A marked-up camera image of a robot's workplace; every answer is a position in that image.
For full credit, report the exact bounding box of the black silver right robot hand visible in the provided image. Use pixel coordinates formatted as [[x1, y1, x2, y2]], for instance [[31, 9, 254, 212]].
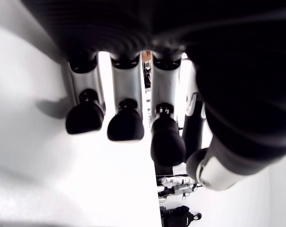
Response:
[[21, 0, 286, 192]]

